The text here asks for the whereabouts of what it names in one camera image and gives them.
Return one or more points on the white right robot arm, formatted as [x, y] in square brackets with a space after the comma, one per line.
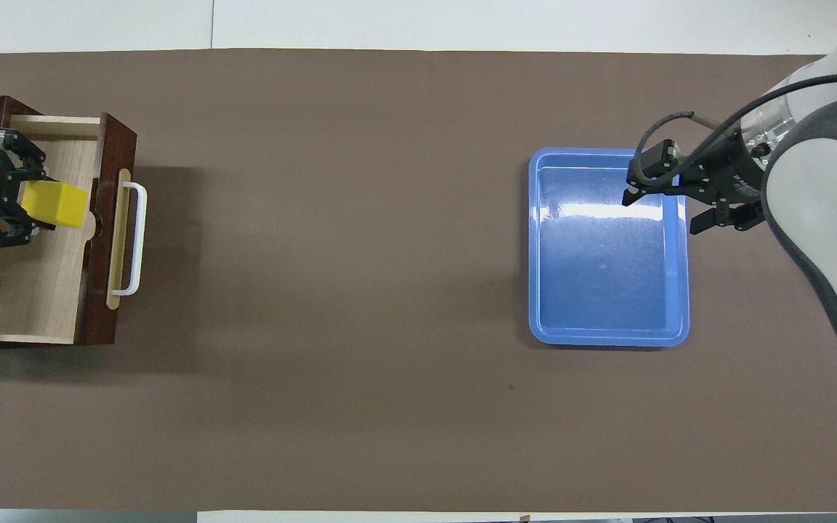
[825, 181]

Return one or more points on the yellow block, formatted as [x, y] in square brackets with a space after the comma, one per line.
[55, 203]

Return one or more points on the brown table mat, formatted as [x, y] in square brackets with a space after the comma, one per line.
[317, 290]

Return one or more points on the blue plastic tray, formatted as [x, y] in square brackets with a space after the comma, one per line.
[607, 276]

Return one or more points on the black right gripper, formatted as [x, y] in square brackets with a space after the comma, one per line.
[731, 174]

